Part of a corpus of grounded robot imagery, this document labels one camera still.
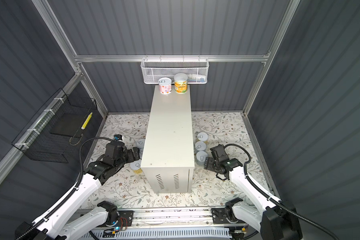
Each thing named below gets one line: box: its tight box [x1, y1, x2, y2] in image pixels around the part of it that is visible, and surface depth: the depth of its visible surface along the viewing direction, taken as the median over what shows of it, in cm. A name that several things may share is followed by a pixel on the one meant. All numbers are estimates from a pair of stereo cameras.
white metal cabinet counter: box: [140, 85, 195, 194], surface depth 71 cm
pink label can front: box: [158, 77, 172, 95], surface depth 82 cm
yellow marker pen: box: [81, 112, 93, 130], surface depth 80 cm
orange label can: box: [173, 73, 189, 94], surface depth 81 cm
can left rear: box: [136, 138, 146, 152], surface depth 98 cm
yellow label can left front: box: [130, 159, 143, 175], surface depth 88 cm
